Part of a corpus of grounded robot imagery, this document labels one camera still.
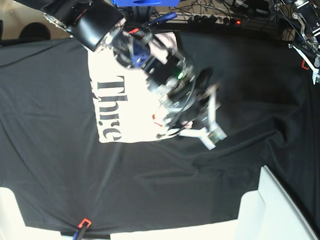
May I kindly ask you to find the white power strip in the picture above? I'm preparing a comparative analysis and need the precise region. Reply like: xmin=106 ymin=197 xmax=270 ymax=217
xmin=165 ymin=12 xmax=242 ymax=27

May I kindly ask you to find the red clamp right edge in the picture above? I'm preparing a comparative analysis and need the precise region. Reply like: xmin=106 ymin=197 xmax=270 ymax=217
xmin=301 ymin=59 xmax=310 ymax=71

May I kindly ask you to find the blue plastic box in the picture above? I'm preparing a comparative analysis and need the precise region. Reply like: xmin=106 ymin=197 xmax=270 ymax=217
xmin=111 ymin=0 xmax=180 ymax=7

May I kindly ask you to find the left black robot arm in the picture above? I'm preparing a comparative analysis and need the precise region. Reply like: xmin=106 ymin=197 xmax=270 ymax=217
xmin=269 ymin=0 xmax=320 ymax=85

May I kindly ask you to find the white side table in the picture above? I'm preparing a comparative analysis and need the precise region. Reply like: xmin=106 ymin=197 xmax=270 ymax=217
xmin=0 ymin=165 xmax=320 ymax=240

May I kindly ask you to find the pale pink T-shirt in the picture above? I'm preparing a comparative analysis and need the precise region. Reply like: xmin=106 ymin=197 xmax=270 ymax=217
xmin=87 ymin=31 xmax=195 ymax=144

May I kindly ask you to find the red black clamp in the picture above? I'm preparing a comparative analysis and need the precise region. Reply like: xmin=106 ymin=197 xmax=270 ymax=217
xmin=126 ymin=22 xmax=154 ymax=37

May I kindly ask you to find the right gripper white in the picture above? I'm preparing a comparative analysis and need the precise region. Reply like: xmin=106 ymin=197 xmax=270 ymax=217
xmin=178 ymin=84 xmax=227 ymax=150

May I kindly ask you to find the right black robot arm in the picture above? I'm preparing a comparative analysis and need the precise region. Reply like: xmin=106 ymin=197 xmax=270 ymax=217
xmin=36 ymin=0 xmax=226 ymax=150

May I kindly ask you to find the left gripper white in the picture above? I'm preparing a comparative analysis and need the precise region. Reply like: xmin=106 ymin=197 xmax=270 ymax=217
xmin=288 ymin=43 xmax=320 ymax=85

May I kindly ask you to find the black table cloth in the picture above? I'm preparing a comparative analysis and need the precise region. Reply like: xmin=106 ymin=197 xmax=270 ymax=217
xmin=0 ymin=33 xmax=320 ymax=236

